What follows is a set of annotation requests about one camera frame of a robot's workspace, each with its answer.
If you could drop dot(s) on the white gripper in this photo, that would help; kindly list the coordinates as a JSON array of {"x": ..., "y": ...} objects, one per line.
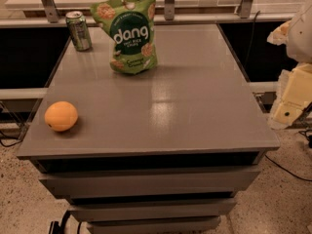
[{"x": 301, "y": 38}]

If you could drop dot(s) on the green rice chip bag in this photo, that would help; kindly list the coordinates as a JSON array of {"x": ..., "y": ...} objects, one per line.
[{"x": 130, "y": 24}]

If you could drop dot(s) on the grey drawer cabinet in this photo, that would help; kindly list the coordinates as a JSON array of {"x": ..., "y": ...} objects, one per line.
[{"x": 162, "y": 151}]

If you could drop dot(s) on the green soda can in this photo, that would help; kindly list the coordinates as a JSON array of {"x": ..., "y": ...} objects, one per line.
[{"x": 78, "y": 30}]

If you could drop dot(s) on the orange fruit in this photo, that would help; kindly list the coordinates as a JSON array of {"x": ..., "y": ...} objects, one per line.
[{"x": 61, "y": 116}]

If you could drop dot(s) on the metal railing frame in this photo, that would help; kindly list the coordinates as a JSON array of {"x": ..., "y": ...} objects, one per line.
[{"x": 51, "y": 13}]

